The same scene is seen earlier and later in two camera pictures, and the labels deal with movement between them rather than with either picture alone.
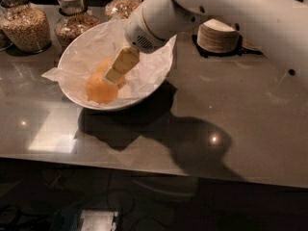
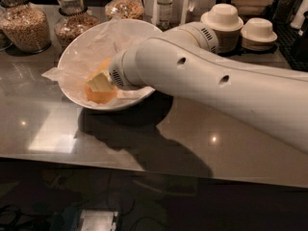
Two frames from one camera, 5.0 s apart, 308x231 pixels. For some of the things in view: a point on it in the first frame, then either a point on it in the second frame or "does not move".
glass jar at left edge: [5, 39] does not move
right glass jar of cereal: [123, 2] does not move
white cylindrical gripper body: [137, 30] → [117, 71]
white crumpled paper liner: [82, 54] does not move
